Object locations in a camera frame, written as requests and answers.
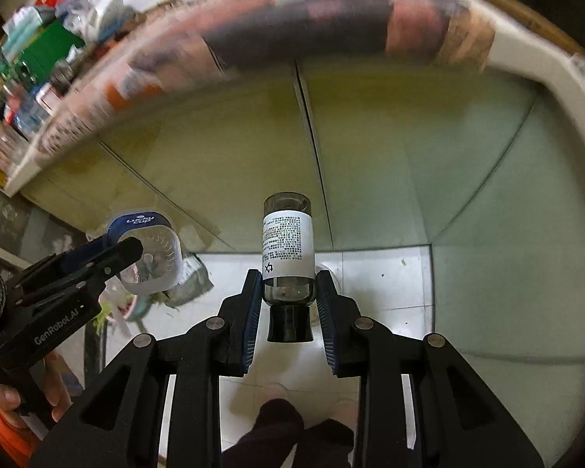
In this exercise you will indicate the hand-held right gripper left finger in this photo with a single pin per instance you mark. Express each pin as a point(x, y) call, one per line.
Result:
point(251, 324)

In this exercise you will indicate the green box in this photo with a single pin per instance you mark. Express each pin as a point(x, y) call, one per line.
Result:
point(51, 51)

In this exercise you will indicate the printed tablecloth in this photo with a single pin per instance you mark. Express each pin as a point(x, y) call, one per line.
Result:
point(282, 14)

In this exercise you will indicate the person's left forearm orange sleeve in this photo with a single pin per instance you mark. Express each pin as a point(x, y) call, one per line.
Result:
point(7, 441)

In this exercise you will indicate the crumpled grey wrapper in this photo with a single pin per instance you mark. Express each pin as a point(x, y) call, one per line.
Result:
point(190, 280)

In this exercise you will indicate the clear bottle with white label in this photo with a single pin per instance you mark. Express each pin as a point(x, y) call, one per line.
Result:
point(287, 248)

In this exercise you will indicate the crumpled white plastic bag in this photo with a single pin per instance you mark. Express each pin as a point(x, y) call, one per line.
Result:
point(109, 14)

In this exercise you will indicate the person's dark trouser legs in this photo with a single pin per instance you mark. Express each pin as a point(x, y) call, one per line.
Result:
point(282, 436)

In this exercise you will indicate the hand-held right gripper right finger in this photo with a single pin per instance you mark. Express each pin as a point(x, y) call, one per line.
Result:
point(327, 326)

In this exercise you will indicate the clear plastic cup blue label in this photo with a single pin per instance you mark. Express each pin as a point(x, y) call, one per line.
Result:
point(151, 253)

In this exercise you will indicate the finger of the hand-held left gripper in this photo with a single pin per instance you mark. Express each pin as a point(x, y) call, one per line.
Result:
point(117, 256)
point(85, 253)

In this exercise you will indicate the person's left hand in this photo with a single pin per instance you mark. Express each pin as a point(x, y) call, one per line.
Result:
point(5, 397)

